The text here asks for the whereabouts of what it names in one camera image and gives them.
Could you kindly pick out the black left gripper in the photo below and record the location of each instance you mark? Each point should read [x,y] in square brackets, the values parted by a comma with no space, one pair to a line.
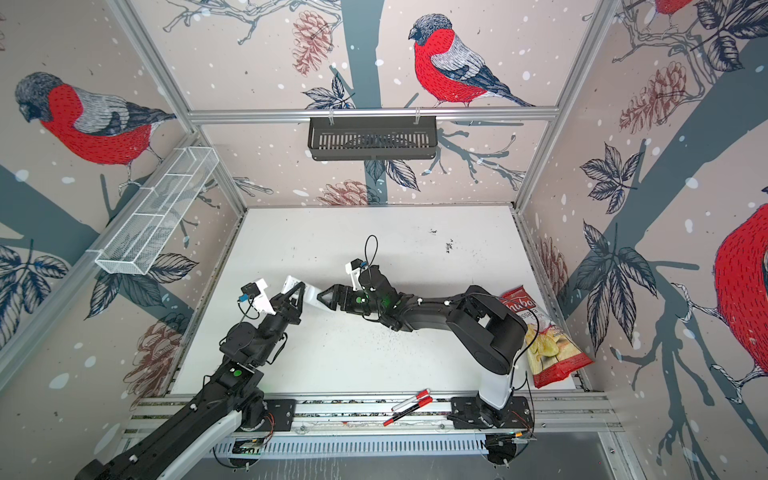
[286,310]

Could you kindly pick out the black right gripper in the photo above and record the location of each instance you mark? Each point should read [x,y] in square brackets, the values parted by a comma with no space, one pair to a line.
[342,293]

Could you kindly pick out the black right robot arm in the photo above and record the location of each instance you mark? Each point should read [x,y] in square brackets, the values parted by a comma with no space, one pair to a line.
[490,331]

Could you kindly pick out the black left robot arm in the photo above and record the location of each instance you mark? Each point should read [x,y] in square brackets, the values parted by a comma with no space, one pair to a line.
[229,400]

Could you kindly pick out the red marker pen upper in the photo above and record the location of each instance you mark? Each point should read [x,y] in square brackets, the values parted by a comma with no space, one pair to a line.
[414,399]

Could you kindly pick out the red marker pen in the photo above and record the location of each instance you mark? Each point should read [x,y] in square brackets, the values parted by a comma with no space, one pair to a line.
[423,402]
[414,399]

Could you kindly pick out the red marker pen lower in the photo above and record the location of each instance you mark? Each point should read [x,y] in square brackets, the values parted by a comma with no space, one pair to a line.
[423,402]

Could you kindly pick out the aluminium horizontal crossbar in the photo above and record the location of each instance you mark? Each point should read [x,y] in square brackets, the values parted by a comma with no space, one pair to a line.
[271,116]

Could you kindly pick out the red chips bag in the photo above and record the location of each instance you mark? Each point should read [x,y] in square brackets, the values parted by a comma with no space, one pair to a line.
[550,353]

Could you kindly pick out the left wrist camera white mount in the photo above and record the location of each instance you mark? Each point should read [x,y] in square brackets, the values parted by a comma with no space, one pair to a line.
[255,296]

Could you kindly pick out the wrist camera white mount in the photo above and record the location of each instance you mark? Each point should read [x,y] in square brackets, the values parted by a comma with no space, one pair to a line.
[255,296]
[354,270]

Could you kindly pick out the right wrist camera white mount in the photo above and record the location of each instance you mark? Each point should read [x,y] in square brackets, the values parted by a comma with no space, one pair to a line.
[354,270]

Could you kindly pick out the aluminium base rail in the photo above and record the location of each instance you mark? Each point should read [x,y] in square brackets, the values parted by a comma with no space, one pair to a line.
[322,426]

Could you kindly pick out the white wire mesh basket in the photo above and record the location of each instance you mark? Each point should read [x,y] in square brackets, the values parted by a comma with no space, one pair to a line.
[142,237]

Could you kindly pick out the black wall basket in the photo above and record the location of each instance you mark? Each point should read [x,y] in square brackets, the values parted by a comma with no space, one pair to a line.
[373,138]

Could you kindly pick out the aluminium frame corner post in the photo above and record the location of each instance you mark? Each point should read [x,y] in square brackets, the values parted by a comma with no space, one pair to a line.
[128,19]

